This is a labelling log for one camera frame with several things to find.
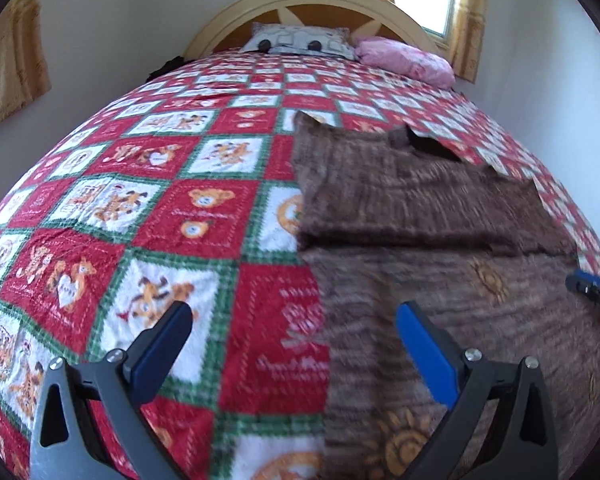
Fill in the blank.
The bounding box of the brown knit sweater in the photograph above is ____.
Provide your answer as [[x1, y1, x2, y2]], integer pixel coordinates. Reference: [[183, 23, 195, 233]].
[[291, 113, 600, 479]]

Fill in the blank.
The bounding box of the yellow right curtain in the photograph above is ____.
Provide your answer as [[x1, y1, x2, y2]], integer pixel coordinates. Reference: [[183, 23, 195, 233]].
[[448, 0, 486, 84]]

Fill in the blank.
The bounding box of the red patchwork bedspread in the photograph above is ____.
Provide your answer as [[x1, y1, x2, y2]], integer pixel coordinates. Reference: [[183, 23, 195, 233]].
[[0, 51, 600, 479]]

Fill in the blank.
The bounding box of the pink pillow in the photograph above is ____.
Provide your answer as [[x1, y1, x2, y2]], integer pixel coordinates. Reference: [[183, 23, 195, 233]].
[[355, 36, 455, 90]]

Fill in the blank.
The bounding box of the cream wooden headboard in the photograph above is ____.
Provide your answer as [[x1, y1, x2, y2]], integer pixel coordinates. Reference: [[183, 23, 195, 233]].
[[183, 0, 442, 61]]

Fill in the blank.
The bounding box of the grey patterned pillow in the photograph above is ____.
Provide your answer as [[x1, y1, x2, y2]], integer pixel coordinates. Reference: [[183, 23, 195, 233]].
[[240, 23, 356, 61]]

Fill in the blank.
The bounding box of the yellow left curtain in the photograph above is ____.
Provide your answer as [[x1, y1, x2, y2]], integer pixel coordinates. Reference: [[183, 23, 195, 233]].
[[0, 0, 52, 123]]

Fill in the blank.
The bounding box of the black cloth beside bed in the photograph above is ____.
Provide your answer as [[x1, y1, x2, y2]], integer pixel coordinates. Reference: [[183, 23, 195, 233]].
[[146, 55, 185, 82]]

